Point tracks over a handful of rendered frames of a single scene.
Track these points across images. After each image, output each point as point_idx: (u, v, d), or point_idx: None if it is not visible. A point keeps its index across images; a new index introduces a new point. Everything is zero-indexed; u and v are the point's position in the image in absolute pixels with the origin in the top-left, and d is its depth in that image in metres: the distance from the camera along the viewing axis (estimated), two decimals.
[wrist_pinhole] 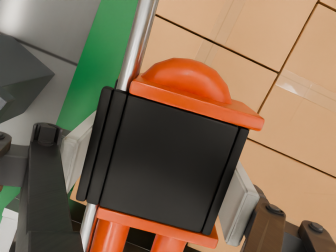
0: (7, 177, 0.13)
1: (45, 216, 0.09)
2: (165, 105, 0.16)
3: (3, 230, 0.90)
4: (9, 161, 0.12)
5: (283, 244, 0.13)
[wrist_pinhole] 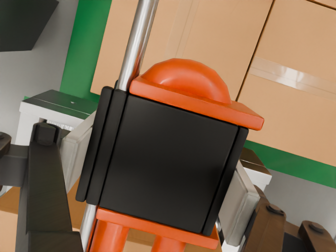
0: (6, 177, 0.13)
1: (44, 216, 0.09)
2: (165, 105, 0.16)
3: (22, 131, 0.82)
4: (8, 161, 0.12)
5: (283, 244, 0.13)
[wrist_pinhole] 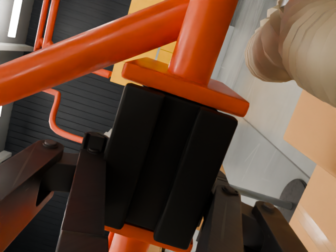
0: (60, 183, 0.13)
1: (80, 219, 0.09)
2: None
3: None
4: (62, 169, 0.13)
5: None
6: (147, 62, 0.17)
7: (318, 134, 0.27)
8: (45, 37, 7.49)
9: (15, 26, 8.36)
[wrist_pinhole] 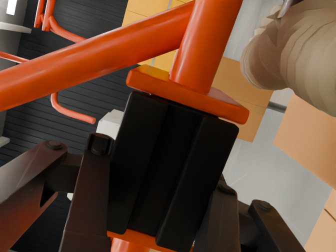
0: (64, 184, 0.13)
1: (83, 219, 0.09)
2: None
3: None
4: (67, 170, 0.13)
5: None
6: (149, 69, 0.17)
7: (307, 139, 0.28)
8: (46, 11, 7.27)
9: (14, 3, 8.11)
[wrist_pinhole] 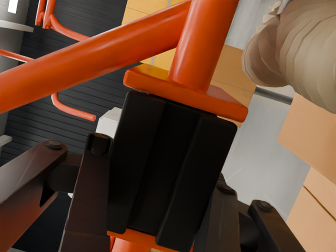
0: (64, 184, 0.13)
1: (83, 219, 0.09)
2: None
3: None
4: (66, 170, 0.13)
5: None
6: (147, 68, 0.17)
7: (311, 136, 0.28)
8: (47, 9, 7.30)
9: (16, 2, 8.16)
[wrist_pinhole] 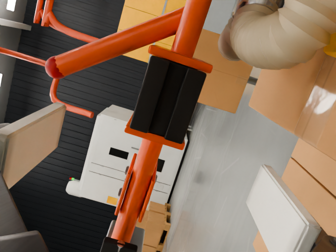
0: None
1: None
2: None
3: None
4: None
5: None
6: (159, 46, 0.30)
7: (267, 97, 0.41)
8: (45, 7, 7.38)
9: (14, 0, 8.22)
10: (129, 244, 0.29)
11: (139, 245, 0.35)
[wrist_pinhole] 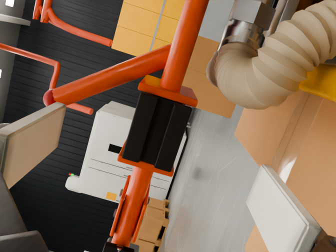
0: None
1: None
2: None
3: None
4: None
5: None
6: (149, 79, 0.32)
7: (248, 132, 0.45)
8: (44, 3, 7.36)
9: None
10: (127, 247, 0.34)
11: None
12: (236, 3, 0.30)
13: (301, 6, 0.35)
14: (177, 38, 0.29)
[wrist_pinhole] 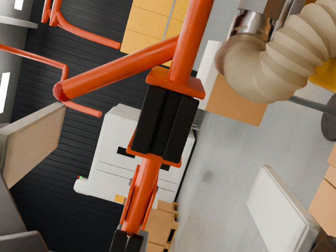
0: None
1: None
2: None
3: None
4: None
5: None
6: (157, 71, 0.32)
7: None
8: (53, 7, 7.40)
9: None
10: (137, 235, 0.35)
11: (143, 248, 0.39)
12: None
13: None
14: (185, 30, 0.28)
